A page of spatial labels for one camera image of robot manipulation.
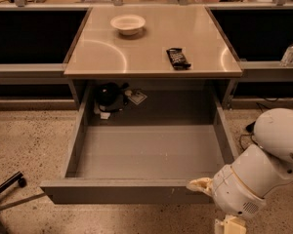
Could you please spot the grey top drawer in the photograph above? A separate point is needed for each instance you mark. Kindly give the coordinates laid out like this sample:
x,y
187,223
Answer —
x,y
147,153

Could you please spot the metal rod with hook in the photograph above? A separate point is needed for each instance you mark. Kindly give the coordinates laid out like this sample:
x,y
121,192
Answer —
x,y
22,201

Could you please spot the black power adapter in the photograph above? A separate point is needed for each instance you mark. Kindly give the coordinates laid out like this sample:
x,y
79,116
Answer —
x,y
250,128

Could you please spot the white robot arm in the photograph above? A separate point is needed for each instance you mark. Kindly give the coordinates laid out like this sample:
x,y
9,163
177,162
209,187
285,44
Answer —
x,y
268,163

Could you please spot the black round device in cabinet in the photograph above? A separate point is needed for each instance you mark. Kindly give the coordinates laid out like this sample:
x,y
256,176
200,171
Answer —
x,y
108,93

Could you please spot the black snack bar wrapper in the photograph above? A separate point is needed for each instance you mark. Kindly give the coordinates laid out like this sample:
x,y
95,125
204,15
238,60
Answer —
x,y
178,59

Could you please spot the grey cabinet with tan top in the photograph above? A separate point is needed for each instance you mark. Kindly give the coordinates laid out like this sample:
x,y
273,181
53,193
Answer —
x,y
101,52

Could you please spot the clear plastic water bottle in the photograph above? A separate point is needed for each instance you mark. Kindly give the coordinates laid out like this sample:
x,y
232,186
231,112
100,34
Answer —
x,y
287,56

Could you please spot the white label card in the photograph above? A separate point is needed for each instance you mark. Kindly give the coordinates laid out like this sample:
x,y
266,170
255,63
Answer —
x,y
137,97

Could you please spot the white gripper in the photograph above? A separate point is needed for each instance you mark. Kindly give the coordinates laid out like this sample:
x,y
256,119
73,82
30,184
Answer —
x,y
234,193

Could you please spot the white bowl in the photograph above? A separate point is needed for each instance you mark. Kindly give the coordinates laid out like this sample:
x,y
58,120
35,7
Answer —
x,y
128,25

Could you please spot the black chair leg left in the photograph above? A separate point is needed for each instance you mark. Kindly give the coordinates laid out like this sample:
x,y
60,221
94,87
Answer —
x,y
16,178

